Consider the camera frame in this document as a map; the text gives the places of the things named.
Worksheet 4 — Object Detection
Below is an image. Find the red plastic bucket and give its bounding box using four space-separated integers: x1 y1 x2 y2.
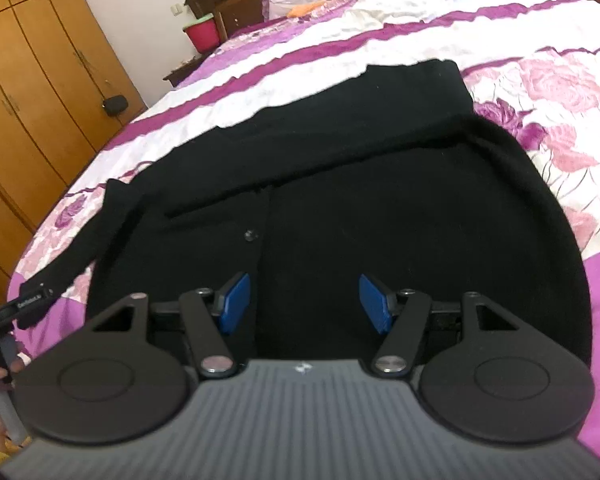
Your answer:
182 12 222 54

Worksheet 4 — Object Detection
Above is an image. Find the black knit cardigan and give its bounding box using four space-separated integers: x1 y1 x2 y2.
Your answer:
35 58 595 368

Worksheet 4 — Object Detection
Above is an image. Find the dark wooden nightstand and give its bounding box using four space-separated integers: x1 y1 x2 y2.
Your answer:
162 51 212 87

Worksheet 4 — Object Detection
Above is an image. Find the pink floral bedspread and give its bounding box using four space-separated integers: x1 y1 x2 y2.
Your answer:
7 0 600 466

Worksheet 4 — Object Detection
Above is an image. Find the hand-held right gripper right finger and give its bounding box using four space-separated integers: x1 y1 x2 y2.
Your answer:
358 274 523 378

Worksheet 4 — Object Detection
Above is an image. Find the black hanging pouch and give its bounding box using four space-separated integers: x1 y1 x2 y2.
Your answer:
102 95 129 117

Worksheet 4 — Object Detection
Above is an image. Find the wooden wardrobe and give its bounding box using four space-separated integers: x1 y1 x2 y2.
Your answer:
0 0 148 313

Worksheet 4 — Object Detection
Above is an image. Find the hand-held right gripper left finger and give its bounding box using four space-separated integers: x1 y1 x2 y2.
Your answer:
91 272 252 378

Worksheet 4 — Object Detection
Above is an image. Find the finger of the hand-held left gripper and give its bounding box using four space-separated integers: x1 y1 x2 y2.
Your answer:
18 280 57 331

